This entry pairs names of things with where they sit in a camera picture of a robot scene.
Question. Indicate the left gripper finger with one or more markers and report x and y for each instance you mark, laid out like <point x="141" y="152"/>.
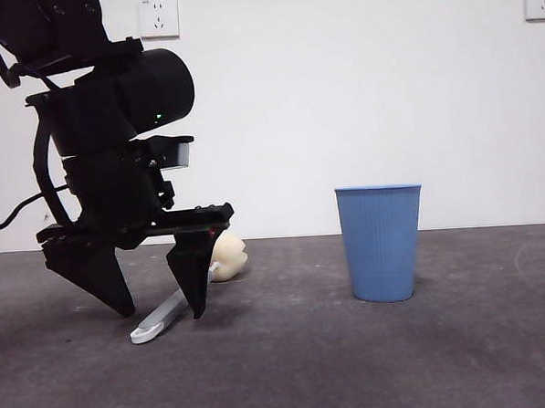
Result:
<point x="191" y="272"/>
<point x="98" y="277"/>

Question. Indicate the cup brush with sponge head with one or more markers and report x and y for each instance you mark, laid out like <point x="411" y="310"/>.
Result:
<point x="232" y="256"/>

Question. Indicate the blue ribbed plastic cup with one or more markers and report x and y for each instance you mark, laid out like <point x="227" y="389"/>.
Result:
<point x="380" y="244"/>

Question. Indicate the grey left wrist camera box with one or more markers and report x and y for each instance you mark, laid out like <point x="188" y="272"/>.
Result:
<point x="184" y="154"/>

